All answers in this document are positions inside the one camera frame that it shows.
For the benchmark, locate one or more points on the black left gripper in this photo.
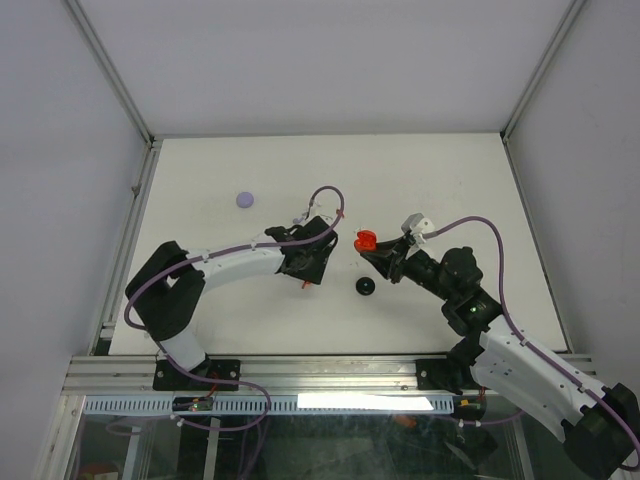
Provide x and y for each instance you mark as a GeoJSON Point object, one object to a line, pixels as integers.
{"type": "Point", "coordinates": [315, 273]}

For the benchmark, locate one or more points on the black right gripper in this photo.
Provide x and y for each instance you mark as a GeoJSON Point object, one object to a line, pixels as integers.
{"type": "Point", "coordinates": [391, 267]}

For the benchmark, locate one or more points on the orange round charging case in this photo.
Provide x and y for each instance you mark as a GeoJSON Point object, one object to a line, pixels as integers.
{"type": "Point", "coordinates": [366, 241]}

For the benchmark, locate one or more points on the black round charging case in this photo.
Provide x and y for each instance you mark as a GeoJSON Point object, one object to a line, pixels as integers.
{"type": "Point", "coordinates": [365, 286]}

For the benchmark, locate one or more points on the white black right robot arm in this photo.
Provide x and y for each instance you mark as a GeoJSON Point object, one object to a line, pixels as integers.
{"type": "Point", "coordinates": [597, 425]}

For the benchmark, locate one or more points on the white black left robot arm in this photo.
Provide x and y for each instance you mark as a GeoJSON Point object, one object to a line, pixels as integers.
{"type": "Point", "coordinates": [163, 295]}

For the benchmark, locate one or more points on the lilac round charging case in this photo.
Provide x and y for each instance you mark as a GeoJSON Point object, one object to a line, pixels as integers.
{"type": "Point", "coordinates": [245, 200]}

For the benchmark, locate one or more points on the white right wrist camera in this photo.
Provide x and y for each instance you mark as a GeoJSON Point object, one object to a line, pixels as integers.
{"type": "Point", "coordinates": [418, 227]}

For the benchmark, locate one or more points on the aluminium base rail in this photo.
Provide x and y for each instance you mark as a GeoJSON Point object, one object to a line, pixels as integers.
{"type": "Point", "coordinates": [278, 374]}

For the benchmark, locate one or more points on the white slotted cable duct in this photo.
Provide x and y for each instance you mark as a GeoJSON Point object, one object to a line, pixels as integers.
{"type": "Point", "coordinates": [254, 405]}

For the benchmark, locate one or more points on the aluminium corner frame post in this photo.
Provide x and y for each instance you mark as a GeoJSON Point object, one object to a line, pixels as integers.
{"type": "Point", "coordinates": [543, 66]}

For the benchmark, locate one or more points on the left aluminium frame post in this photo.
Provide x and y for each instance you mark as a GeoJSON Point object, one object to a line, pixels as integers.
{"type": "Point", "coordinates": [102, 58]}

